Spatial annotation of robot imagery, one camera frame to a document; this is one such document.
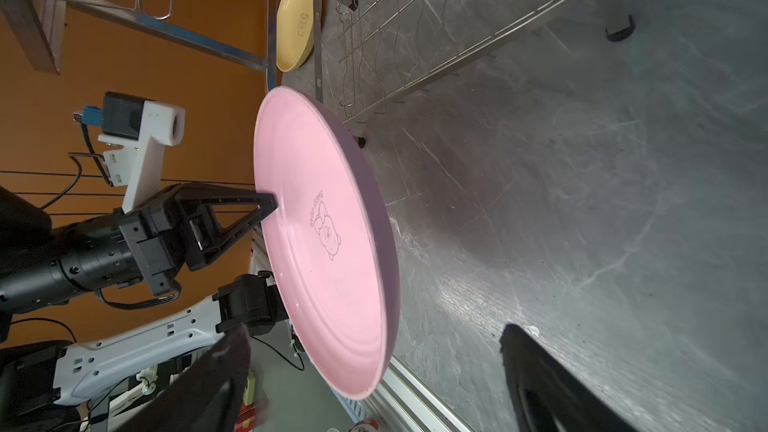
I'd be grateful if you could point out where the yellow round plate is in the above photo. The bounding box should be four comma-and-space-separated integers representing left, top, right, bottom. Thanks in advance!
277, 0, 322, 73

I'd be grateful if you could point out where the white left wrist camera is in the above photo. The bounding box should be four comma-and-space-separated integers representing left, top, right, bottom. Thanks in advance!
73, 92, 185, 213

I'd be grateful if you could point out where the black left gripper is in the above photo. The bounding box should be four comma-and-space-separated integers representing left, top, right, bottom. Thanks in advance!
1, 183, 277, 315

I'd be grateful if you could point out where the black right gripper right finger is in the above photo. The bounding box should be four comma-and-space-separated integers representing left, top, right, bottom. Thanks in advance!
500, 324, 635, 431

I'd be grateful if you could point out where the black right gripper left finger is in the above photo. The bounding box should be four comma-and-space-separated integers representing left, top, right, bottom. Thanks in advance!
119, 326, 250, 432

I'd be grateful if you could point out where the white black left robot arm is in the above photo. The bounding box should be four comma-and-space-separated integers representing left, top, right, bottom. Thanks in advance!
1, 183, 287, 431

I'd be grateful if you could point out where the steel wire dish rack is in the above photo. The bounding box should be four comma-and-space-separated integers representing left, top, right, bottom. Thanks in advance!
1, 0, 636, 124

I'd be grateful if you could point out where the pink round plate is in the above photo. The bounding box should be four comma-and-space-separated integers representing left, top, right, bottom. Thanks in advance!
253, 86, 401, 400

